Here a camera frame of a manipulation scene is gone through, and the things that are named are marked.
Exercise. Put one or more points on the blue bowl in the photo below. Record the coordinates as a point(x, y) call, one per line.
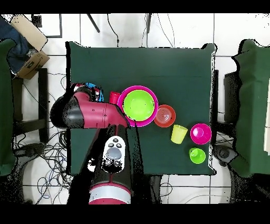
point(89, 85)

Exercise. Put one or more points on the light green bowl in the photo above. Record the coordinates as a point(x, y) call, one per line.
point(139, 105)

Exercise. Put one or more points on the large pink bowl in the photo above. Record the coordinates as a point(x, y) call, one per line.
point(156, 105)

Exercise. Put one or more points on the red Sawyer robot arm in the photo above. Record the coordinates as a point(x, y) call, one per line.
point(95, 114)

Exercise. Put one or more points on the red cup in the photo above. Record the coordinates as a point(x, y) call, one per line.
point(114, 97)

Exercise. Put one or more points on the brown cardboard box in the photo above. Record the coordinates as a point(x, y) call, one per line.
point(31, 65)

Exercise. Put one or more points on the black tripod leg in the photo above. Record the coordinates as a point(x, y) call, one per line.
point(93, 23)
point(149, 23)

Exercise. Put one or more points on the dark blue cloth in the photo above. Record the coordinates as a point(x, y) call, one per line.
point(14, 50)

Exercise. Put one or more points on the beige box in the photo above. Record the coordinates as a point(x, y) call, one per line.
point(29, 31)

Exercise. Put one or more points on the green cloth covered table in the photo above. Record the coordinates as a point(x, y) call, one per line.
point(253, 105)
point(5, 105)

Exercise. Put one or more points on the dark green tablecloth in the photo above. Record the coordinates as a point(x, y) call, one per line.
point(147, 67)

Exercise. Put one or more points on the small orange-red bowl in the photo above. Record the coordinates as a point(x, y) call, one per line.
point(164, 116)

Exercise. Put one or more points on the yellow cup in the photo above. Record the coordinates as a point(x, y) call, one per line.
point(178, 134)

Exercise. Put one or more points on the small crimson bowl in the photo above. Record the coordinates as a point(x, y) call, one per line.
point(200, 134)

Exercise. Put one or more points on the green cup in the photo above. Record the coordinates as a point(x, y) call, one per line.
point(197, 156)

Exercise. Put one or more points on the black stool frame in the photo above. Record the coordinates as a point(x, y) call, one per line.
point(43, 88)

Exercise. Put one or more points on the grey pedestal foot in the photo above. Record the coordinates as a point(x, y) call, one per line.
point(31, 150)
point(224, 154)

